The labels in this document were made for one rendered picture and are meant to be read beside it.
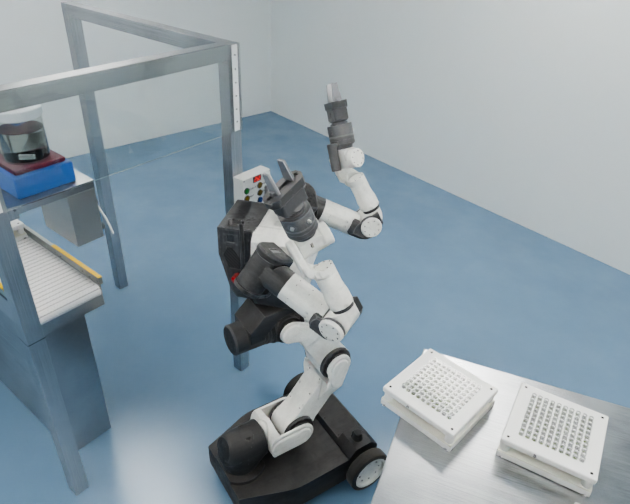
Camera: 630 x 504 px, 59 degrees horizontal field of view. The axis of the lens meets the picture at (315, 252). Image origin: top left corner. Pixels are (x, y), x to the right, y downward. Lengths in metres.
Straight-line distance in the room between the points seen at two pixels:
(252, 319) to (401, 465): 0.70
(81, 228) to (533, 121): 3.38
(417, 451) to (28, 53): 4.65
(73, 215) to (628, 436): 1.88
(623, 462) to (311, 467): 1.21
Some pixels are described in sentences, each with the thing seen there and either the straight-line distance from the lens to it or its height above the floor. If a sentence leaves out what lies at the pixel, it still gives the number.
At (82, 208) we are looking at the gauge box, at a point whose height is 1.23.
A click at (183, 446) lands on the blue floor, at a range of 2.79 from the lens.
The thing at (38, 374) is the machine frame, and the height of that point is 0.71.
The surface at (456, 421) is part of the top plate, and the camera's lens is 1.65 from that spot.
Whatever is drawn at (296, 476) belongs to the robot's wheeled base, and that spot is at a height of 0.17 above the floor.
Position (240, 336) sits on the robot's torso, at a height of 0.90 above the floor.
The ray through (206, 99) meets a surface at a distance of 2.20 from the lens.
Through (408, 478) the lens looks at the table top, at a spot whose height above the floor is 0.89.
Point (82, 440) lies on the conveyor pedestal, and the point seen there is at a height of 0.04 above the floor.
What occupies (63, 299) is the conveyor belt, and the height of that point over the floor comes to 0.88.
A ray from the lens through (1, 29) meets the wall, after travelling 5.38.
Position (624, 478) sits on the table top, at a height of 0.89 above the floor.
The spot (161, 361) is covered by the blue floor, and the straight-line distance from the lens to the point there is 3.20.
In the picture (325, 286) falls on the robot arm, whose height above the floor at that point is 1.29.
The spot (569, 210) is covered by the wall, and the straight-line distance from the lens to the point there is 4.55.
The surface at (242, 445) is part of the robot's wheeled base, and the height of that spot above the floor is 0.34.
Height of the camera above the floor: 2.18
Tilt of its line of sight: 33 degrees down
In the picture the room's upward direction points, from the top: 3 degrees clockwise
